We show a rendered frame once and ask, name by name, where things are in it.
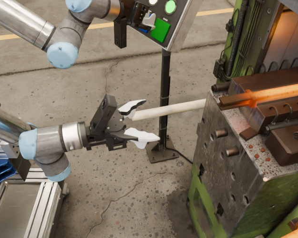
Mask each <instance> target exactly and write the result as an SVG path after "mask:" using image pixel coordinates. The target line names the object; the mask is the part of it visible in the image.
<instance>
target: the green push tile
mask: <svg viewBox="0 0 298 238"><path fill-rule="evenodd" d="M154 26H155V27H156V28H155V29H153V30H152V32H151V35H150V36H151V37H153V38H155V39H156V40H158V41H159V42H161V43H164V40H165V38H166V36H167V33H168V31H169V29H170V26H171V25H170V24H169V23H167V22H165V21H163V20H161V19H159V18H157V20H156V22H155V25H154Z"/></svg>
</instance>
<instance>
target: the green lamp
mask: <svg viewBox="0 0 298 238"><path fill-rule="evenodd" d="M174 8H175V3H174V1H172V0H171V1H169V2H168V3H167V5H166V11H167V12H168V13H171V12H172V11H173V10H174Z"/></svg>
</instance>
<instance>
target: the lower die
mask: <svg viewBox="0 0 298 238"><path fill-rule="evenodd" d="M296 84H298V67H294V68H289V69H287V68H286V69H281V70H277V72H275V71H269V72H266V73H265V74H263V73H258V74H253V76H251V75H247V76H239V77H234V78H231V82H230V85H229V89H228V94H229V95H234V94H241V93H245V90H248V89H250V91H251V92H257V91H262V90H267V89H273V88H278V87H283V86H289V85H296ZM297 102H298V93H297V94H292V95H286V96H282V97H276V98H271V99H266V100H261V101H256V104H255V106H254V108H250V107H249V106H245V107H240V108H239V110H240V111H241V112H242V114H243V115H244V117H245V118H246V120H247V121H248V122H249V124H250V125H251V127H252V128H253V129H254V130H255V131H256V132H257V134H262V133H264V132H263V130H262V129H263V127H264V126H265V125H268V124H270V123H271V122H272V121H273V120H274V118H275V116H276V111H275V109H273V108H272V109H271V110H270V109H269V108H270V107H271V106H275V107H276V108H277V110H278V113H279V115H278V117H277V119H276V121H275V123H277V122H282V121H284V120H285V119H286V118H287V117H288V115H289V113H290V108H289V106H287V105H286V106H285V107H283V105H284V104H285V103H288V104H290V105H291V106H292V109H293V113H292V115H291V117H290V119H289V120H291V119H297V118H298V104H297Z"/></svg>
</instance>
